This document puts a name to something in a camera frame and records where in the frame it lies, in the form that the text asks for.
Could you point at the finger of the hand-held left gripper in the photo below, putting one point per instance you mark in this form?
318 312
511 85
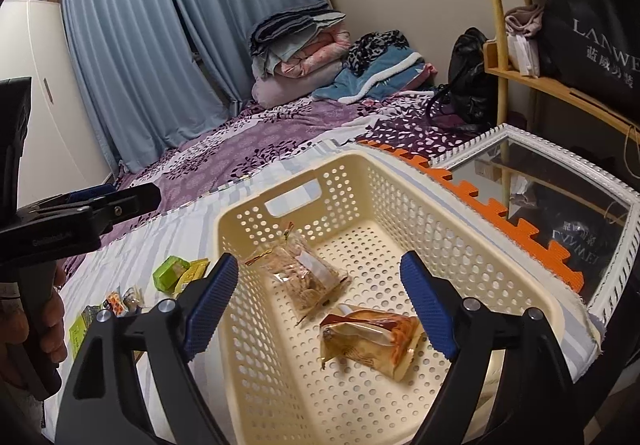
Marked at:
135 200
90 195

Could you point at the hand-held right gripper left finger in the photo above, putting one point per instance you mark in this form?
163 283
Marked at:
212 305

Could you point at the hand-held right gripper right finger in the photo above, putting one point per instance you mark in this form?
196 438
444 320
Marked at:
430 310

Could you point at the small lime snack packet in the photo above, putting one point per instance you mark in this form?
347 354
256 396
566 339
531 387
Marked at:
195 271

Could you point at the green snack box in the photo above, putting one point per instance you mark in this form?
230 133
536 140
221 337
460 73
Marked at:
170 274

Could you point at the orange brown snack packet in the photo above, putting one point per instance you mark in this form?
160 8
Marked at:
370 340

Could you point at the pale small candy packet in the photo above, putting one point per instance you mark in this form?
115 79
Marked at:
133 297

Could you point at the clear cookie packet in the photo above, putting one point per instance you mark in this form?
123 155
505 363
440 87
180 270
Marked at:
305 275

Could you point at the cream perforated plastic basket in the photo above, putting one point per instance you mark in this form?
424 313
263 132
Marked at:
280 375

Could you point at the orange small candy packet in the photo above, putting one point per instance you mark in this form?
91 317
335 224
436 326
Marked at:
115 302

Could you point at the large lime green snack packet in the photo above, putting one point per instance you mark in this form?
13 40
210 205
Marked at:
79 332

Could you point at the person's left hand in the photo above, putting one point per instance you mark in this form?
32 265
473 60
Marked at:
54 330

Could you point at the grey striped sheet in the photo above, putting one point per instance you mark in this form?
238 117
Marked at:
165 225

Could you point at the white wardrobe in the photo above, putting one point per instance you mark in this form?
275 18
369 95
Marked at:
35 115

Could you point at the purple floral bed cover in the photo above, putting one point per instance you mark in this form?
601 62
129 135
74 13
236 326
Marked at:
240 145

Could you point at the white framed mirror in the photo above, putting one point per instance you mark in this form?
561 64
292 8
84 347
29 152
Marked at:
550 175

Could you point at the mauve pillow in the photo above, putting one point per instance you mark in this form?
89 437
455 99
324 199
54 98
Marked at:
285 85

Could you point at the small pink cloth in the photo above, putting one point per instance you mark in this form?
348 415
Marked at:
425 75

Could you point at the dark grey folded blanket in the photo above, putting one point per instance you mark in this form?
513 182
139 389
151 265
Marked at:
290 22

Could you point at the pink folded quilt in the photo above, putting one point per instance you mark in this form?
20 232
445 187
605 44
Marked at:
315 47

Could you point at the black backpack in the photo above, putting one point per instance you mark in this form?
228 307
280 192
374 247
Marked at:
470 75

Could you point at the blue fleece blanket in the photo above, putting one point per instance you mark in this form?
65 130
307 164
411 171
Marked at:
370 77

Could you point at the leopard print cloth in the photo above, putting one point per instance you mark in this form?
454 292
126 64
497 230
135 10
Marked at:
375 45

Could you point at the white cloth bag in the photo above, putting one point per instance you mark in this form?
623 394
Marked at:
524 55

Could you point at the dusty pink folded cloth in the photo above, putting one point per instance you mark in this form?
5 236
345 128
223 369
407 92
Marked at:
524 19

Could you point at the black shopping bag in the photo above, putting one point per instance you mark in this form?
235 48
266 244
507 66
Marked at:
590 25

